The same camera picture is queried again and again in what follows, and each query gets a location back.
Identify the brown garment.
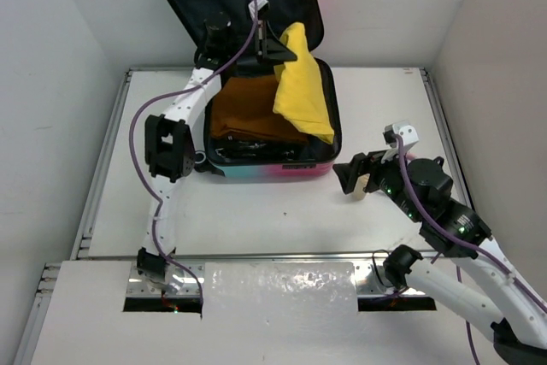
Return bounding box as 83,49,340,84
210,75,308,144

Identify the black white patterned garment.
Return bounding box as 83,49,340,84
213,138,307,162

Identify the yellow garment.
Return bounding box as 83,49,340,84
273,22,335,144

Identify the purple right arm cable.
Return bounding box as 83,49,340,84
395,133,547,365

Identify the small beige lotion bottle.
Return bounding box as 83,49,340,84
351,174,370,201

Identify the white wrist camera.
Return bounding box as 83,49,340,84
248,0,269,20
383,121,420,151

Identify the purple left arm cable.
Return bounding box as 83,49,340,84
129,0,260,302

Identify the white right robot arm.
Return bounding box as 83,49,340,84
333,150,546,364

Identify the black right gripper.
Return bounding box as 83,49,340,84
332,142,421,221

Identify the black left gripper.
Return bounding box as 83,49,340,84
222,19,294,67

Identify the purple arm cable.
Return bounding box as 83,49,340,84
129,0,260,302
395,133,547,365

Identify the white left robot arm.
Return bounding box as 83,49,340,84
135,8,281,287

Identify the pink teal open suitcase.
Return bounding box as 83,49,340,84
167,0,342,178

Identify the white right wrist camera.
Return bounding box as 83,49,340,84
383,121,420,151

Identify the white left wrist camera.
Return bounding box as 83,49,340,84
248,0,269,20

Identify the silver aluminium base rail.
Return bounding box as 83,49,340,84
33,256,435,297

